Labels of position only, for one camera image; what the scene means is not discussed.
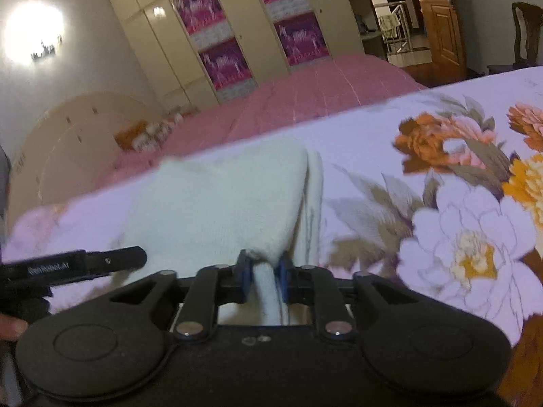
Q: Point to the wooden door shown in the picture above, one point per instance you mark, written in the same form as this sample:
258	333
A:
441	29

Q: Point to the wall lamp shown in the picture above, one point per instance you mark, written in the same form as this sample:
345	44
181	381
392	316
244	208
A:
46	50

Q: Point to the floral printed blanket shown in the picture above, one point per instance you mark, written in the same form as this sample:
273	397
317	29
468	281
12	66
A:
360	152

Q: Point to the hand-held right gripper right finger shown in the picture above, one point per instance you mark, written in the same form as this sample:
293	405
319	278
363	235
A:
282	280

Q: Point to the cream arched headboard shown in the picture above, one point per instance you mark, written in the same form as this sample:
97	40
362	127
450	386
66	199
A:
63	148

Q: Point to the orange and white pillows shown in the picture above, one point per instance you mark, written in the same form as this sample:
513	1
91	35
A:
157	135

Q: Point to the orange cloth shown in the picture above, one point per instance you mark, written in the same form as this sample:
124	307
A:
127	135

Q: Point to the pink bedspread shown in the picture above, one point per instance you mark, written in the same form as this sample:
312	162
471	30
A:
318	89

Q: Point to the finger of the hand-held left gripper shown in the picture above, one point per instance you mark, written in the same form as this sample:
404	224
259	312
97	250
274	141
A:
118	257

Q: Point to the open white shelf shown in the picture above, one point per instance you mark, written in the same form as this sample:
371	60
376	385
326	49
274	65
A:
360	8

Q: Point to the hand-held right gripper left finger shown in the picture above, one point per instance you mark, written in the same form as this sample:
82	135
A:
245	276

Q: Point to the beige wardrobe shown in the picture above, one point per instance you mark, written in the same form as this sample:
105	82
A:
144	51

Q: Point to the dark wooden chair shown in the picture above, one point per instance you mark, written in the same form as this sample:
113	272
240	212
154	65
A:
519	29

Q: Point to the white cloth garment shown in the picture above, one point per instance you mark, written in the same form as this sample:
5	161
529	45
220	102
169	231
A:
220	203

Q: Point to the person's left hand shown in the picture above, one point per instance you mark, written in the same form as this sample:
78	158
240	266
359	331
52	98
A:
10	328

